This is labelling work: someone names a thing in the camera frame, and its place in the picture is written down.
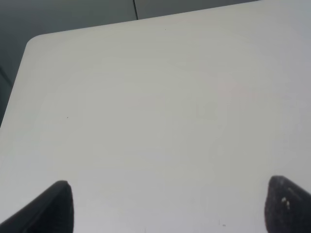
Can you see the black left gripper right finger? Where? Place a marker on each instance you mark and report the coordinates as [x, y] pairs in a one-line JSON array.
[[287, 207]]

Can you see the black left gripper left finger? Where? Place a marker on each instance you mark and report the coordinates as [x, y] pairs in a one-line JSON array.
[[50, 212]]

